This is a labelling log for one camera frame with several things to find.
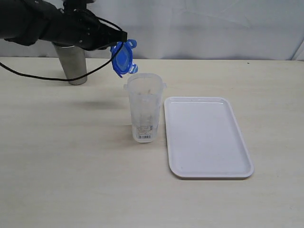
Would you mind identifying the white rectangular plastic tray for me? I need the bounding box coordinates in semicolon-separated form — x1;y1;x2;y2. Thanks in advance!
164;96;254;179

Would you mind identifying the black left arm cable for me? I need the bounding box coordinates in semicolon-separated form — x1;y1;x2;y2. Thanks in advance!
0;18;125;82

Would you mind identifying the stainless steel tumbler cup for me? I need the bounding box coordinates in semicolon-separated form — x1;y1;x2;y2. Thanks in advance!
53;43;87;79

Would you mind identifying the clear tall plastic container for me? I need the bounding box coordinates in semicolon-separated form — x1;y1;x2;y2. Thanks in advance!
124;73;166;143

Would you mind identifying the blue plastic container lid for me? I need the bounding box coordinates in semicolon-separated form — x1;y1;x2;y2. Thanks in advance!
110;39;138;78

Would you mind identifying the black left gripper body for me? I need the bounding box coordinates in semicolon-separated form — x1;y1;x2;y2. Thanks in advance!
39;0;112;51

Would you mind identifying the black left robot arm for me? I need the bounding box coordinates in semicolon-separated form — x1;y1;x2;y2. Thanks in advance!
0;0;127;51

